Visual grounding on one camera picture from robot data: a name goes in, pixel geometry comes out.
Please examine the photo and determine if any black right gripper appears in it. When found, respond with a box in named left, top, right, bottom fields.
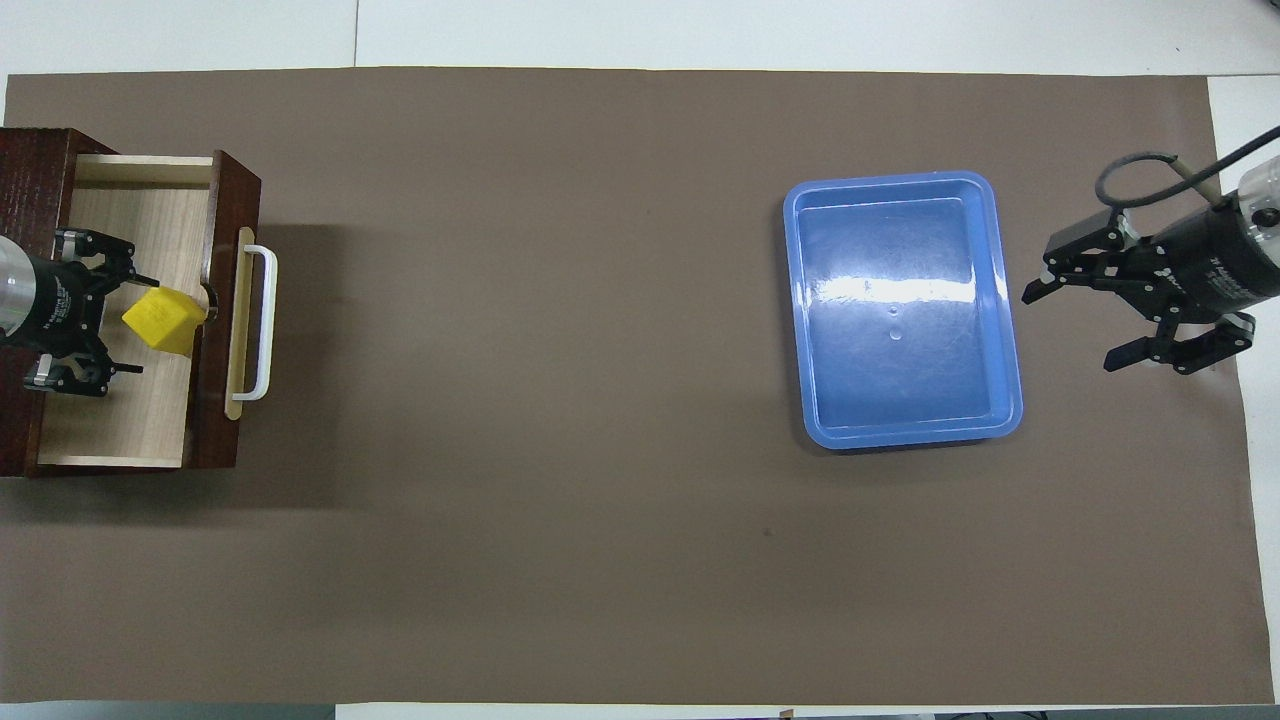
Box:
left=1020, top=195, right=1280, bottom=378

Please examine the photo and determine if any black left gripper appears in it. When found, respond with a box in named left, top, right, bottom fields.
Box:
left=24, top=228, right=161, bottom=400

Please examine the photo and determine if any yellow block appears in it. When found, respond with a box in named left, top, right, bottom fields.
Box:
left=122, top=287, right=209, bottom=358

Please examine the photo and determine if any wooden drawer with white handle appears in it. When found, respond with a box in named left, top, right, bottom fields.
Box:
left=35, top=150, right=279, bottom=473

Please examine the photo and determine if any dark wooden drawer cabinet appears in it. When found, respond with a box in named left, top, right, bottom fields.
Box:
left=0, top=127, right=119, bottom=479

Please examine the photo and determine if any blue plastic tray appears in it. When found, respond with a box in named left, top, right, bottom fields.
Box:
left=783, top=170, right=1025, bottom=451

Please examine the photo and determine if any brown paper table mat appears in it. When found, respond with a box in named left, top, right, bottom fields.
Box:
left=0, top=66, right=1276, bottom=706

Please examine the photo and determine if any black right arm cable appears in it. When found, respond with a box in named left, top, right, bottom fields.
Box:
left=1097, top=125, right=1280, bottom=216

